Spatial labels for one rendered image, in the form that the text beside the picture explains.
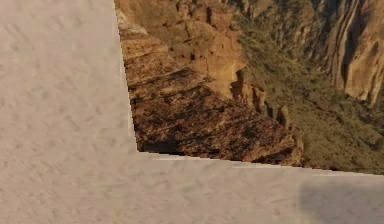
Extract brown canyon landscape wall picture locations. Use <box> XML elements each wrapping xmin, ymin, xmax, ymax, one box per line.
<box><xmin>113</xmin><ymin>0</ymin><xmax>384</xmax><ymax>176</ymax></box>

